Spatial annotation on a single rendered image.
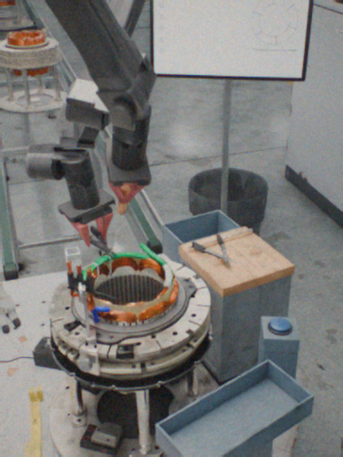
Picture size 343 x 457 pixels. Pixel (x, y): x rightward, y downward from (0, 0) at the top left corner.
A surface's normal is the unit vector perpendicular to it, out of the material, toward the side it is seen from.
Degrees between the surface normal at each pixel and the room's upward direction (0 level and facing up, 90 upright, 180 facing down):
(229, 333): 90
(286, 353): 90
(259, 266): 0
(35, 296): 0
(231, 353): 90
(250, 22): 83
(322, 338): 0
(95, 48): 121
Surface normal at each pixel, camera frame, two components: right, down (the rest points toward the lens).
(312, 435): -0.02, -0.86
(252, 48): -0.18, 0.40
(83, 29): -0.23, 0.88
